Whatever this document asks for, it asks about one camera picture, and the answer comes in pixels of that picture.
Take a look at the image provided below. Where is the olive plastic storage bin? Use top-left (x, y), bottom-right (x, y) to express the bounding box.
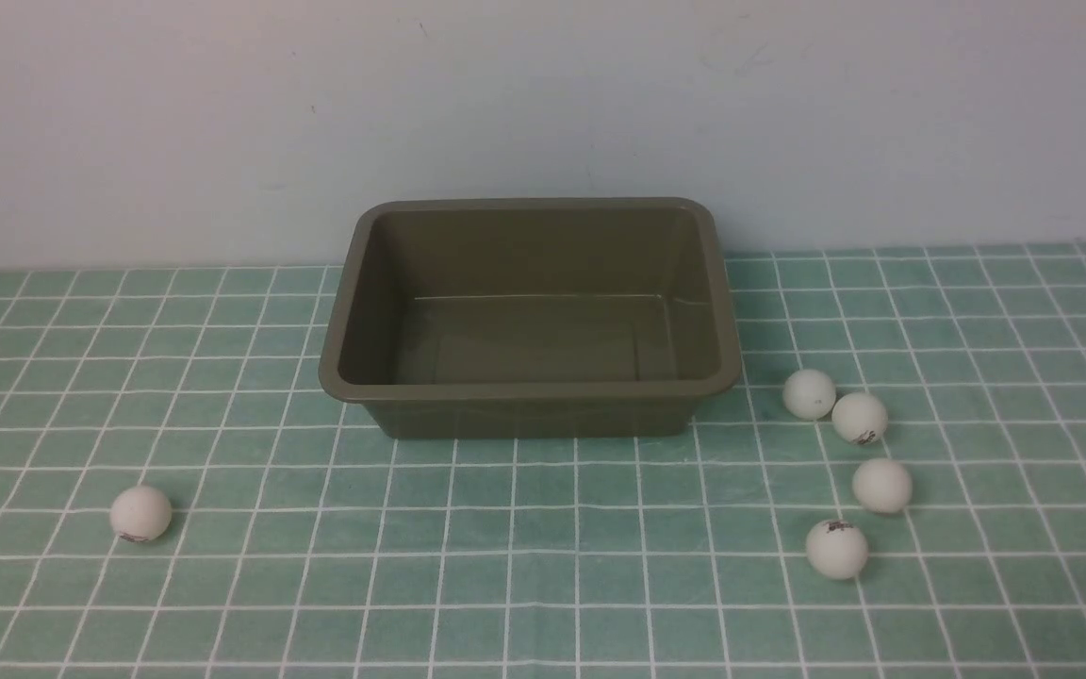
top-left (319, 197), bottom-right (743, 439)

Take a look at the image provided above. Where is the plain white ball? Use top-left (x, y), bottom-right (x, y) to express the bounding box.
top-left (850, 458), bottom-right (913, 513)

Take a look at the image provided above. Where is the white ball front logo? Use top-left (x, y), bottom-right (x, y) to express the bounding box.
top-left (805, 520), bottom-right (870, 580)

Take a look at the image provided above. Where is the white ball bin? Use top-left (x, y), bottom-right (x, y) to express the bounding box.
top-left (782, 369), bottom-right (837, 422)

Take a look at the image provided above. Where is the green checkered tablecloth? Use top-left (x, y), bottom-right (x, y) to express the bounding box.
top-left (0, 243), bottom-right (1086, 678)

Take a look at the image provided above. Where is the white ball with logo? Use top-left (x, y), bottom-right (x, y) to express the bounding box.
top-left (831, 392), bottom-right (889, 444)

